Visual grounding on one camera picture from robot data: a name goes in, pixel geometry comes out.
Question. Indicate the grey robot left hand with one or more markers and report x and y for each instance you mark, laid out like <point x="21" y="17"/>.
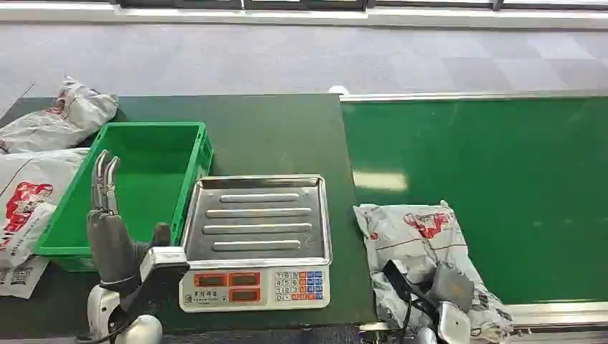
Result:
<point x="111" y="247"/>

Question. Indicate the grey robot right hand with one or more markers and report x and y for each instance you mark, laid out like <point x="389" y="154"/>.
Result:
<point x="452" y="287"/>

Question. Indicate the grey parcel bag red print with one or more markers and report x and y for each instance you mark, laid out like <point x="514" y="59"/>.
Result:
<point x="413" y="237"/>

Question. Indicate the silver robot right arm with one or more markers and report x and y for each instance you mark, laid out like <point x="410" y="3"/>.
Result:
<point x="453" y="325"/>

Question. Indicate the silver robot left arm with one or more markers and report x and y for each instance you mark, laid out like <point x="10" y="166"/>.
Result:
<point x="102" y="308"/>

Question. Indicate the green plastic crate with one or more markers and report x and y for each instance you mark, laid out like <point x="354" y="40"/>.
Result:
<point x="147" y="175"/>

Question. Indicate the large white parcel bag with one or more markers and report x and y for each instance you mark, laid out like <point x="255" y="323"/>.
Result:
<point x="28" y="204"/>

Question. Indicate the flat white parcel with barcode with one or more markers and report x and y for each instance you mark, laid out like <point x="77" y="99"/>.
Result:
<point x="21" y="277"/>

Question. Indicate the green conveyor belt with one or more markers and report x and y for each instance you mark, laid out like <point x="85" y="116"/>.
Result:
<point x="499" y="190"/>

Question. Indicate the crumpled grey parcel bag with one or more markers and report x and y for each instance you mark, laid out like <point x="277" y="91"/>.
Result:
<point x="62" y="121"/>

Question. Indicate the electronic weighing scale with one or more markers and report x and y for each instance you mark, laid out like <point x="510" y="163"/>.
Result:
<point x="259" y="237"/>

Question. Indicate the small white round object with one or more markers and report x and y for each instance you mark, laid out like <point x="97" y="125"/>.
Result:
<point x="338" y="89"/>

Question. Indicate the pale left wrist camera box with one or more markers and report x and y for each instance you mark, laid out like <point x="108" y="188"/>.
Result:
<point x="164" y="263"/>

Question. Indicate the silver conveyor frame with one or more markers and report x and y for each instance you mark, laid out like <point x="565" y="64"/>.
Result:
<point x="475" y="96"/>

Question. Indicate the dark window frame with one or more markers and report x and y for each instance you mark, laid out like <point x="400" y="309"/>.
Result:
<point x="304" y="4"/>

